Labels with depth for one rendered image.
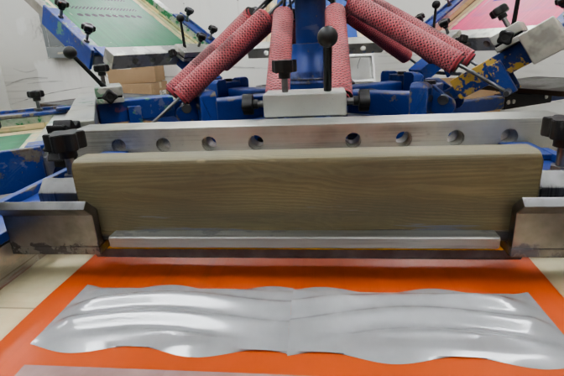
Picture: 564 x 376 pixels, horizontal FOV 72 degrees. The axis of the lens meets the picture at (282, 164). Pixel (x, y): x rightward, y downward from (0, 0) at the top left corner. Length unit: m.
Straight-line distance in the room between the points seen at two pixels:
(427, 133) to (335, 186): 0.26
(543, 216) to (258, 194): 0.22
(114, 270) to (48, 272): 0.06
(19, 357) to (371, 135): 0.43
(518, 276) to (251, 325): 0.22
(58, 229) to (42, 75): 5.17
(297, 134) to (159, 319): 0.32
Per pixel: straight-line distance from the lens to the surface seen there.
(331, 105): 0.58
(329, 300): 0.31
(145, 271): 0.38
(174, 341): 0.29
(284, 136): 0.54
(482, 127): 0.58
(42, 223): 0.40
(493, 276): 0.37
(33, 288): 0.41
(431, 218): 0.34
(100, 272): 0.40
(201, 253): 0.37
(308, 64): 1.08
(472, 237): 0.34
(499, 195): 0.35
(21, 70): 5.69
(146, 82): 4.43
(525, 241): 0.36
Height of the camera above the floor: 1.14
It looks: 17 degrees down
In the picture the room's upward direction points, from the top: 3 degrees counter-clockwise
